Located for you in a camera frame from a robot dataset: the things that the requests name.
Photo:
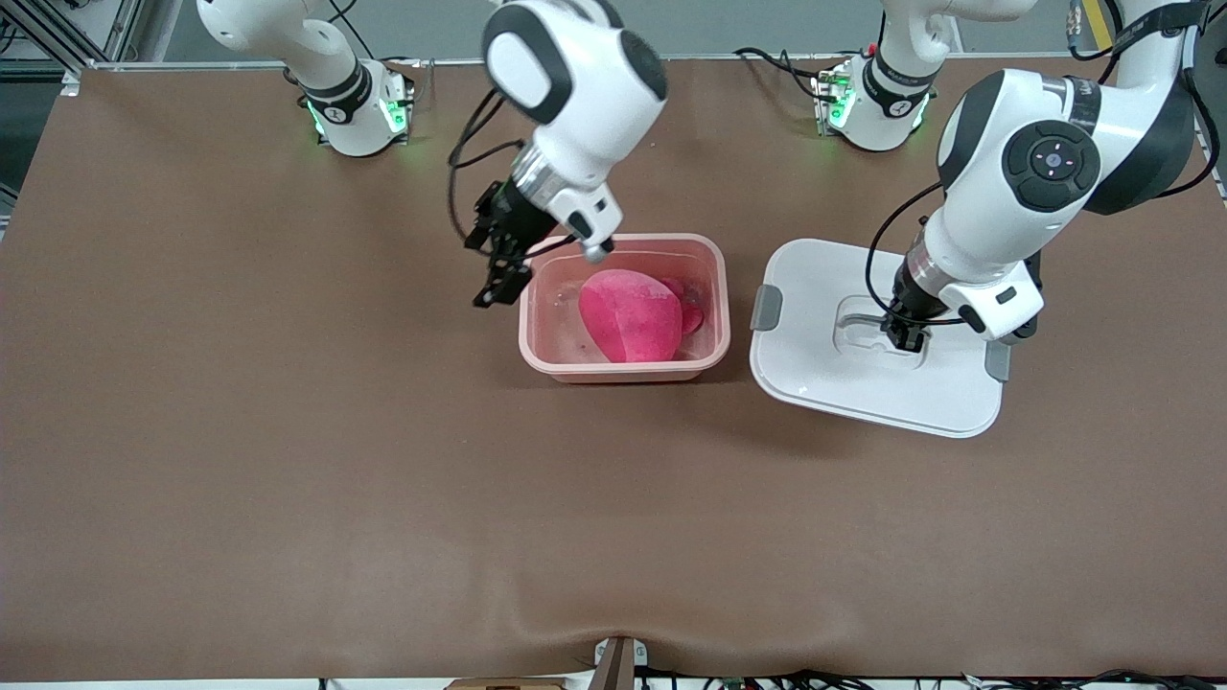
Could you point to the wooden board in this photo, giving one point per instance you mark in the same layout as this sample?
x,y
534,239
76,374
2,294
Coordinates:
x,y
503,685

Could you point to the aluminium frame profile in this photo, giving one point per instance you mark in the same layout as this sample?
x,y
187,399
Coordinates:
x,y
48,43

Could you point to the metal table clamp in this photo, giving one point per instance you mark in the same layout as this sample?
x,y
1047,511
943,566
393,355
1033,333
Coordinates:
x,y
618,666

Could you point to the brown table mat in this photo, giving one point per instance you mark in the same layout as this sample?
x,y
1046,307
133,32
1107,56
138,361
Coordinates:
x,y
383,479

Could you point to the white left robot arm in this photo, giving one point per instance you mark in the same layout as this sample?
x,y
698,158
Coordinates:
x,y
987,220

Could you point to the pink round plush toy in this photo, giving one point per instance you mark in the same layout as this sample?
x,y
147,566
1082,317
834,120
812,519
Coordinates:
x,y
628,316

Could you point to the white box lid grey latches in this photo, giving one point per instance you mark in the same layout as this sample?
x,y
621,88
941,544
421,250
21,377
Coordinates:
x,y
815,383

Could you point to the pink plastic storage box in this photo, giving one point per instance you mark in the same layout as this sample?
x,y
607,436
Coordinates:
x,y
623,372

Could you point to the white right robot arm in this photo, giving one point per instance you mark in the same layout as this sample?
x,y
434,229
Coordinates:
x,y
575,86

